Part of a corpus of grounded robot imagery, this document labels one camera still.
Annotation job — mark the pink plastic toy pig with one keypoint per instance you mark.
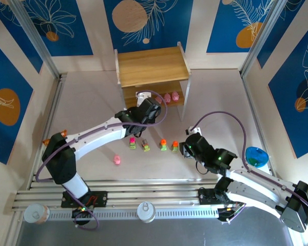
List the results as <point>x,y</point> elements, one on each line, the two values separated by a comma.
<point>158,99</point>
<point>175,96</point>
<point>117,159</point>
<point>167,97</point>

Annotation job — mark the green toy truck orange top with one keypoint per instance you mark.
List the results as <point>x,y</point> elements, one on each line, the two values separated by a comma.
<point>174,147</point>
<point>163,146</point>

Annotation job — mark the green toy truck pink top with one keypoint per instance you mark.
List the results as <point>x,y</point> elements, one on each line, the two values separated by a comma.
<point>132,144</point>

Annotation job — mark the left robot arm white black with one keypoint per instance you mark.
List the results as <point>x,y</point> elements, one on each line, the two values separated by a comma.
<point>97,135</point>

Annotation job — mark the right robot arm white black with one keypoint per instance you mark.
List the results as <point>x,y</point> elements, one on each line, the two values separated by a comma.
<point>259,184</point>

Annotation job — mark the wooden two-tier shelf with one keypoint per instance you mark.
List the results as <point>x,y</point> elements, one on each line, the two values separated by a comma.
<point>149,66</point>

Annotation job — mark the blue plastic bowl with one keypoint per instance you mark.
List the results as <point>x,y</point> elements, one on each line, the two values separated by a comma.
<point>256,156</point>

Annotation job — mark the silver tin can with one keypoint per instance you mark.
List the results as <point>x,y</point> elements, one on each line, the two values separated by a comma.
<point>146,211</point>

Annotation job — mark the tin can pink label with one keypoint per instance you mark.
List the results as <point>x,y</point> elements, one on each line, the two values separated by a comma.
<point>36,215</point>

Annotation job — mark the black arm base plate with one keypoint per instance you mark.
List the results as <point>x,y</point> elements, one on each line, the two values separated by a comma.
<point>101,198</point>
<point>204,197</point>

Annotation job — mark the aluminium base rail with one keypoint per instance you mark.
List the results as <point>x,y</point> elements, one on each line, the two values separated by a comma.
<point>149,191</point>

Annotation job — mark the aluminium table edge rail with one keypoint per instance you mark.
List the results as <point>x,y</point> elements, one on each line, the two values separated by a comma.
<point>52,115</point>
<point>254,115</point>

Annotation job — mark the short aluminium frame post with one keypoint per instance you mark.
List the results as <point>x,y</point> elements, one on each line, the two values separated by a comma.
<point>300,241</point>
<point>13,238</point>

